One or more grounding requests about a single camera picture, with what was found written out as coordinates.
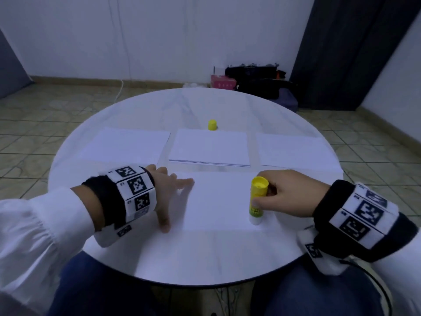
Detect person's left hand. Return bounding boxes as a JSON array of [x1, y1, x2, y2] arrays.
[[146, 164, 196, 233]]

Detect person's right hand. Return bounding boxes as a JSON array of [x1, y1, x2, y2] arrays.
[[252, 169, 332, 218]]

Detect yellow glue stick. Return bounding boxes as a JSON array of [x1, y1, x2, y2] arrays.
[[249, 176, 270, 226]]

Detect white paper stack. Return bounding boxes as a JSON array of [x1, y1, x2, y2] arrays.
[[255, 133, 343, 170], [78, 127, 172, 165]]

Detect single white paper sheet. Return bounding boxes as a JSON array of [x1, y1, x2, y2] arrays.
[[168, 129, 252, 167], [154, 171, 290, 232]]

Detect person's right forearm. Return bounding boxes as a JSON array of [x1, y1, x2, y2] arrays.
[[371, 230, 421, 316]]

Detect person's left forearm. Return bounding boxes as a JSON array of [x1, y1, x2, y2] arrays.
[[0, 186, 106, 316]]

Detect person's legs in blue jeans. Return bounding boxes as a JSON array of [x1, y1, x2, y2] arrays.
[[47, 250, 396, 316]]

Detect black left wristband with markers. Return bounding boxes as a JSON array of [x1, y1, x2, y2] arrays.
[[82, 165, 159, 229]]

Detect black wristband with markers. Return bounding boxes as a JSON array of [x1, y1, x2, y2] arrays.
[[82, 165, 159, 229], [312, 179, 418, 264]]

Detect black right wristband with markers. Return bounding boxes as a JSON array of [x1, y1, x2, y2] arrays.
[[312, 179, 418, 264]]

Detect blue suitcase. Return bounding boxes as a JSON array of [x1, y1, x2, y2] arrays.
[[273, 89, 300, 112]]

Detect black bag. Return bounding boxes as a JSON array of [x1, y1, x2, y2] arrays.
[[225, 64, 293, 97]]

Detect pink box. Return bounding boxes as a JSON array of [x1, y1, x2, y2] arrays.
[[210, 75, 237, 90]]

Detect black wardrobe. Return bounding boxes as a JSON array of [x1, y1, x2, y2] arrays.
[[289, 0, 421, 111]]

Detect grey door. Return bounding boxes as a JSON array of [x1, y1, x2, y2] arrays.
[[0, 29, 34, 99]]

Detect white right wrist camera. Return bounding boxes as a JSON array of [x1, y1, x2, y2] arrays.
[[297, 223, 353, 277]]

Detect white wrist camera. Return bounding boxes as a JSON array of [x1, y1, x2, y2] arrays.
[[297, 223, 353, 277], [94, 223, 136, 249]]

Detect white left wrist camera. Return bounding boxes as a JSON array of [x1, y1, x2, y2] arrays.
[[94, 223, 136, 249]]

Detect white wall cable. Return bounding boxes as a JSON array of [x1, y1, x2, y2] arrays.
[[112, 0, 129, 103]]

